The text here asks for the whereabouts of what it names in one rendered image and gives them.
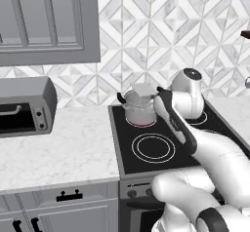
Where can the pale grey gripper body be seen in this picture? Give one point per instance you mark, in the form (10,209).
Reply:
(143,89)

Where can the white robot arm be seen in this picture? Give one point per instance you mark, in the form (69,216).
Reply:
(224,164)

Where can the black hob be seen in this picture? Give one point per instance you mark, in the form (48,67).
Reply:
(153,148)

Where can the dark oven knob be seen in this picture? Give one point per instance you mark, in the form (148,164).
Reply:
(148,191)
(132,193)

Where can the grey round object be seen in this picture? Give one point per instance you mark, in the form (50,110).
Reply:
(248,82)

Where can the grey toaster oven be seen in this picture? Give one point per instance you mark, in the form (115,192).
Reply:
(35,93)

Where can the grey drawer front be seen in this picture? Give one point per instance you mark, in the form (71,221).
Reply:
(8,203)
(94,193)

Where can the dark brown object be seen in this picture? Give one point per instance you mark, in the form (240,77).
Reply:
(246,34)

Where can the grey oven front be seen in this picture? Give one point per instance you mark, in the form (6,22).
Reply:
(136,216)

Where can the grey base cupboard door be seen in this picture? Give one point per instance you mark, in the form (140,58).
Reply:
(6,224)
(74,218)

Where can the grey wall cupboard door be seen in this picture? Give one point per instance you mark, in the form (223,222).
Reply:
(42,18)

